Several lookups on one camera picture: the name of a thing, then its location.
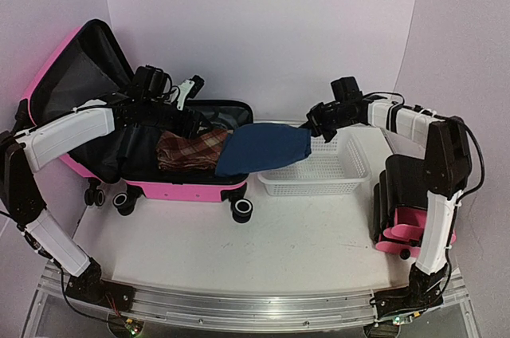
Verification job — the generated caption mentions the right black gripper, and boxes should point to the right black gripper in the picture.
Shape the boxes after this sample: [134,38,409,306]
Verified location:
[298,102,357,143]

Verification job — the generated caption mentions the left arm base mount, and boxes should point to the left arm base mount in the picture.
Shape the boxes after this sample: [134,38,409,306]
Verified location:
[65,274,135,312]

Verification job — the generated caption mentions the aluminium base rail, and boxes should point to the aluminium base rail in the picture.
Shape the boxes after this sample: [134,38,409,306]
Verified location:
[35,285,475,331]

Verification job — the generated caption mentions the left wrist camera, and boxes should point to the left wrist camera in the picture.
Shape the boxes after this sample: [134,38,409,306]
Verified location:
[174,75,205,111]

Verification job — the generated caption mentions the blue cloth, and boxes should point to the blue cloth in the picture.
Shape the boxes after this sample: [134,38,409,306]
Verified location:
[215,123,312,177]

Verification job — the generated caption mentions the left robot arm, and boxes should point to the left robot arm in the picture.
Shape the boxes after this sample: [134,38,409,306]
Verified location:
[1,66,205,304]

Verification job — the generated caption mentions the white perforated plastic basket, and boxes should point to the white perforated plastic basket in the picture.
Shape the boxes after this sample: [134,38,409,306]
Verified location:
[257,131,371,196]

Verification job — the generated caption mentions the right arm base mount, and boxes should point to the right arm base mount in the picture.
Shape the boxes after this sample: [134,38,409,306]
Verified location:
[371,287,443,320]

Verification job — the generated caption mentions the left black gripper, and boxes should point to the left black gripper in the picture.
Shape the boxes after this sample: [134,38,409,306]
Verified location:
[143,99,214,140]

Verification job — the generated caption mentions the red plaid cloth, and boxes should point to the red plaid cloth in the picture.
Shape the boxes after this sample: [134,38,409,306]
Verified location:
[155,128,233,172]

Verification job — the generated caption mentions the pink hard-shell suitcase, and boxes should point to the pink hard-shell suitcase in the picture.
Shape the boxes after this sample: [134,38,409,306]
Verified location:
[14,19,253,223]

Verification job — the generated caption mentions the black and pink drawer organizer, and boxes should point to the black and pink drawer organizer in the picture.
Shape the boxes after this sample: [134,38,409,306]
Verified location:
[372,154,457,261]

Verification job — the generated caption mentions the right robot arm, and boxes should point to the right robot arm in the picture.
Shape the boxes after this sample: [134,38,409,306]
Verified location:
[302,77,485,309]

